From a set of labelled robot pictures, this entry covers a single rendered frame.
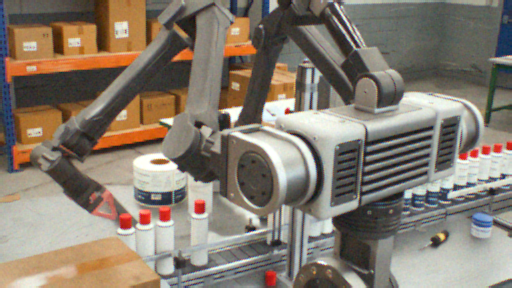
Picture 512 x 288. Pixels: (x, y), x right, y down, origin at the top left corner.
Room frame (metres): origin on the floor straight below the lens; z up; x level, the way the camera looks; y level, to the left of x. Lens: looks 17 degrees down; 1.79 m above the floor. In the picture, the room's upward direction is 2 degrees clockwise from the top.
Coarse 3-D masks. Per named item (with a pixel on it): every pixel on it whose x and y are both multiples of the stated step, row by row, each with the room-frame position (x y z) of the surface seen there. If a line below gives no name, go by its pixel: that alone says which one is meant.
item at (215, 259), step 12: (408, 216) 2.07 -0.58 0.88; (264, 240) 1.82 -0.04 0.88; (312, 240) 1.84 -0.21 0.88; (216, 252) 1.72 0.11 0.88; (228, 252) 1.73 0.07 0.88; (240, 252) 1.73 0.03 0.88; (252, 252) 1.74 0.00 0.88; (264, 252) 1.74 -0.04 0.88; (216, 264) 1.65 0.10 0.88; (168, 276) 1.57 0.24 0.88
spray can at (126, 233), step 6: (120, 216) 1.52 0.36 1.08; (126, 216) 1.53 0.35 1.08; (120, 222) 1.52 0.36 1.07; (126, 222) 1.51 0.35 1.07; (120, 228) 1.52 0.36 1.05; (126, 228) 1.51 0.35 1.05; (132, 228) 1.53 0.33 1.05; (120, 234) 1.51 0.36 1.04; (126, 234) 1.51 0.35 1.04; (132, 234) 1.52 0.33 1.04; (126, 240) 1.50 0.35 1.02; (132, 240) 1.51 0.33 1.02; (132, 246) 1.51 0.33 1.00
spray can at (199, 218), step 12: (204, 204) 1.65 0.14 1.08; (192, 216) 1.64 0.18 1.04; (204, 216) 1.64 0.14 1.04; (192, 228) 1.64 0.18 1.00; (204, 228) 1.63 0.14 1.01; (192, 240) 1.64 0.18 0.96; (204, 240) 1.63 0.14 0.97; (192, 252) 1.64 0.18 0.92; (204, 252) 1.63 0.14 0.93; (192, 264) 1.64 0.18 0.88; (204, 264) 1.64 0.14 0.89
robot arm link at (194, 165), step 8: (208, 128) 1.03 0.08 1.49; (200, 136) 1.03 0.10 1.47; (208, 136) 1.02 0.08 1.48; (200, 144) 1.02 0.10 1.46; (200, 152) 1.01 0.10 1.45; (192, 160) 1.01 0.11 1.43; (200, 160) 1.02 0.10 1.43; (176, 168) 1.01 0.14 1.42; (184, 168) 1.01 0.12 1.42; (192, 168) 1.02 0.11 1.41; (200, 168) 1.03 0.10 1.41; (208, 168) 1.03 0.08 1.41; (200, 176) 1.03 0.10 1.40
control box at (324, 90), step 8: (296, 72) 1.78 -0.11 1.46; (296, 80) 1.68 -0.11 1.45; (320, 80) 1.67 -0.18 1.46; (296, 88) 1.68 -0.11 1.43; (320, 88) 1.67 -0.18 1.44; (328, 88) 1.67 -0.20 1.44; (320, 96) 1.67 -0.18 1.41; (328, 96) 1.67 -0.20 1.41; (320, 104) 1.67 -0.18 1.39; (328, 104) 1.67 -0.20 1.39
